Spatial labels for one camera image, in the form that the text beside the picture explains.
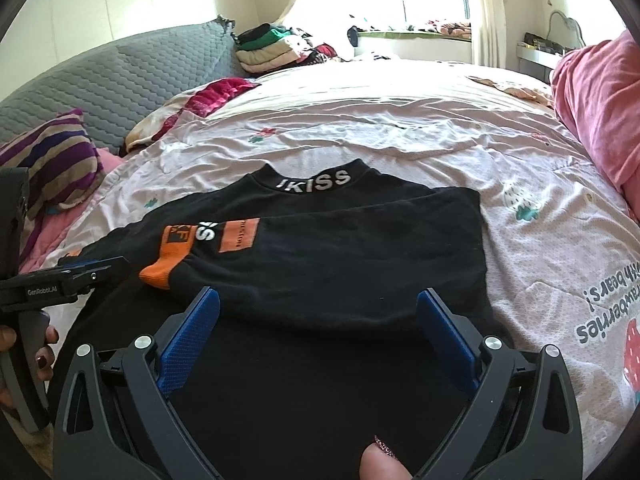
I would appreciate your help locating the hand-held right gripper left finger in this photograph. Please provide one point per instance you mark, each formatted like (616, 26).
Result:
(190, 342)

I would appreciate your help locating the red and cream blanket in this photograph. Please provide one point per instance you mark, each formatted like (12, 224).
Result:
(215, 92)

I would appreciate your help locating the pink quilt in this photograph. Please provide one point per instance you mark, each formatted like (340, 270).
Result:
(600, 100)

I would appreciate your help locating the person's right hand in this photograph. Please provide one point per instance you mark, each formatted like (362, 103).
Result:
(385, 462)

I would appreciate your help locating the cream curtain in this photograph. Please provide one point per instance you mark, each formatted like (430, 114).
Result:
(490, 10)

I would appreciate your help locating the pink strawberry print bedsheet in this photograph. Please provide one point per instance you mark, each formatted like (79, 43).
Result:
(400, 135)

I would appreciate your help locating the cluttered side shelf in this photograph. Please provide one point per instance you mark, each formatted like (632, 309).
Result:
(540, 52)

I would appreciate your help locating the green windowsill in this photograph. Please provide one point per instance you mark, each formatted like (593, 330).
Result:
(390, 35)

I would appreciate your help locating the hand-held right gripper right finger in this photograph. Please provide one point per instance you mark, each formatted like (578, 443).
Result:
(450, 342)

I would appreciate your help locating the purple striped pillow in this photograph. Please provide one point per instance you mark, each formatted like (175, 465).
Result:
(55, 155)

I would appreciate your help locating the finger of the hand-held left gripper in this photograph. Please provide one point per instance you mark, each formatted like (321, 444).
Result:
(80, 275)

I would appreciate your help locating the grey quilted headboard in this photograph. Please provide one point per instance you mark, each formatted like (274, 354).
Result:
(125, 80)

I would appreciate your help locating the clothes on windowsill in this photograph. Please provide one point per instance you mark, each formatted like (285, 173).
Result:
(450, 27)

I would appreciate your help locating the white bent lamp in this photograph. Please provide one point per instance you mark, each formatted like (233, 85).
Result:
(570, 22)

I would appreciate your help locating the person's left hand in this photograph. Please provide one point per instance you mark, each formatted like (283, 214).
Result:
(49, 340)

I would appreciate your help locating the pile of folded clothes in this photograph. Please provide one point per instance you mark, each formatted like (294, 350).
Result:
(265, 55)

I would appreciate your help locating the pink pillow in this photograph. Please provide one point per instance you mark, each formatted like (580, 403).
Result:
(55, 232)

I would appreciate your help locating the black sweatshirt with orange patches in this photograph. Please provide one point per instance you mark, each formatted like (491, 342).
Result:
(325, 260)

